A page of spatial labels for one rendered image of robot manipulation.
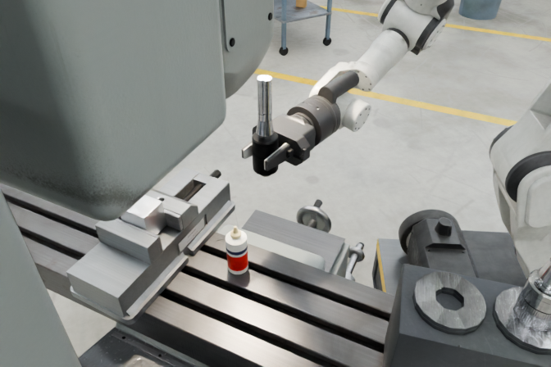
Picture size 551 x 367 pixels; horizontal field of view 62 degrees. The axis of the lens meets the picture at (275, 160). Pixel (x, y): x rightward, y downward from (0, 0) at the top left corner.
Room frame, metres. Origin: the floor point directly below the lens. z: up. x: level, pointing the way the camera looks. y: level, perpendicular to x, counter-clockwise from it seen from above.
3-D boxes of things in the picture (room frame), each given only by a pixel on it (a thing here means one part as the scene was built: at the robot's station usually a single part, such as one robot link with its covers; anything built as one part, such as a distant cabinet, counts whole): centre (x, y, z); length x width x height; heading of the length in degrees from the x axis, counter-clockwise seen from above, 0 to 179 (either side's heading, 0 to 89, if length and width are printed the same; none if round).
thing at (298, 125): (0.74, -0.04, 1.13); 0.13 x 0.12 x 0.10; 50
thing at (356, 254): (0.98, -0.24, 0.48); 0.22 x 0.06 x 0.06; 155
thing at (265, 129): (0.67, 0.02, 1.22); 0.03 x 0.03 x 0.11
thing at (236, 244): (0.60, 0.07, 0.96); 0.04 x 0.04 x 0.11
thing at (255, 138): (0.67, 0.02, 1.16); 0.05 x 0.05 x 0.01
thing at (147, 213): (0.63, 0.25, 1.01); 0.06 x 0.05 x 0.06; 62
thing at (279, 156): (0.65, -0.01, 1.13); 0.06 x 0.02 x 0.03; 140
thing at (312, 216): (1.02, -0.10, 0.60); 0.16 x 0.12 x 0.12; 155
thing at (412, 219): (1.09, -0.52, 0.50); 0.20 x 0.05 x 0.20; 86
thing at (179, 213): (0.68, 0.22, 0.99); 0.12 x 0.06 x 0.04; 62
